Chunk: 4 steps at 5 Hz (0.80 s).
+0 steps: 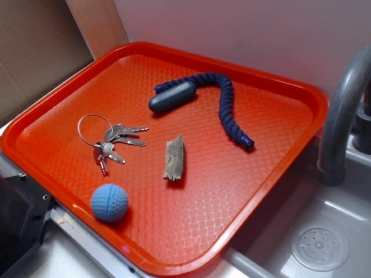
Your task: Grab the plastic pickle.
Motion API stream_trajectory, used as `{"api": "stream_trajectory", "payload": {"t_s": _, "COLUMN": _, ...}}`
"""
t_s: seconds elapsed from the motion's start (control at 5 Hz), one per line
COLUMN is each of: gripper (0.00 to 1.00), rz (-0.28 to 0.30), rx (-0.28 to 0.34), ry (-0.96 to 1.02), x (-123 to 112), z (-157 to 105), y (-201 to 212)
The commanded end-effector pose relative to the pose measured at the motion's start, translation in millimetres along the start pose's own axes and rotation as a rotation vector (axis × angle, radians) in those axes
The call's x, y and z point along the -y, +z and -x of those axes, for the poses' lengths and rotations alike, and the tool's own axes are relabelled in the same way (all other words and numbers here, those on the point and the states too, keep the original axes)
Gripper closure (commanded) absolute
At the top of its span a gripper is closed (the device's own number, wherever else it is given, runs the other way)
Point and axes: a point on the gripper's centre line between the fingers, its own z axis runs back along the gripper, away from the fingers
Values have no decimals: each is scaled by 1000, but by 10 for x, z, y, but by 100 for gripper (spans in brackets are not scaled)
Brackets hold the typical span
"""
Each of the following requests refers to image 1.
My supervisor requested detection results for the dark green plastic pickle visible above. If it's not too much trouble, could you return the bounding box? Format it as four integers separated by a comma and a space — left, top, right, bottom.
148, 81, 197, 113

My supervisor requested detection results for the orange plastic tray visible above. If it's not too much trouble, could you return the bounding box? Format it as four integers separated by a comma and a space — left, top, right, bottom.
1, 42, 328, 277

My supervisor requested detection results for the small weathered wood piece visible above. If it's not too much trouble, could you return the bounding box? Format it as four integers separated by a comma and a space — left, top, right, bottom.
163, 136, 185, 182

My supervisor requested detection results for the silver key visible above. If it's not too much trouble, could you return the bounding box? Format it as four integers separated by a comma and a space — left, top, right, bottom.
103, 124, 149, 142
103, 142, 125, 164
111, 136, 146, 147
93, 142, 108, 177

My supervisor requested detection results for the silver key upper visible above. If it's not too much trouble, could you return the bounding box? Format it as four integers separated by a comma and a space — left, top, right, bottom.
103, 124, 149, 142

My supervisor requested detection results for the silver key lower right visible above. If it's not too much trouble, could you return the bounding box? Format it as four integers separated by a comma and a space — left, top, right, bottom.
103, 142, 125, 164

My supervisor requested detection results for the silver key lower left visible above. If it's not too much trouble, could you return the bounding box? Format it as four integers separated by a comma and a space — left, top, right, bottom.
93, 142, 108, 177

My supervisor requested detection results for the blue dimpled ball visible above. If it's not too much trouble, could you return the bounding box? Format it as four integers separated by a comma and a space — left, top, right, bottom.
90, 184, 129, 223

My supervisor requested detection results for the wooden board strip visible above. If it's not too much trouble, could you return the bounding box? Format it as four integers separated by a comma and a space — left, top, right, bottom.
66, 0, 129, 60

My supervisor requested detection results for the grey toy faucet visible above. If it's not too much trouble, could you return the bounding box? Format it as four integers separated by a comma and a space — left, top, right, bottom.
317, 46, 370, 186

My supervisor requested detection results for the grey plastic toy sink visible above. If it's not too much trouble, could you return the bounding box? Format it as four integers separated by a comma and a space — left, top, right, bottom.
223, 141, 370, 277

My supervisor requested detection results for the brown cardboard panel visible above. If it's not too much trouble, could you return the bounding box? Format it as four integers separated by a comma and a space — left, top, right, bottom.
1, 1, 93, 125

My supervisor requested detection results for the dark blue twisted rope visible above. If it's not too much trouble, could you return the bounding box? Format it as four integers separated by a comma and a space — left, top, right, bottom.
154, 72, 256, 151

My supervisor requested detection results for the silver wire key ring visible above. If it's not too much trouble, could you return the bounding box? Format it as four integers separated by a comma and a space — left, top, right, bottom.
77, 114, 113, 147

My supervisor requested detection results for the black metal bracket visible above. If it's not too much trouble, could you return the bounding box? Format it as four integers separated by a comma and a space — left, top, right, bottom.
1, 175, 53, 277

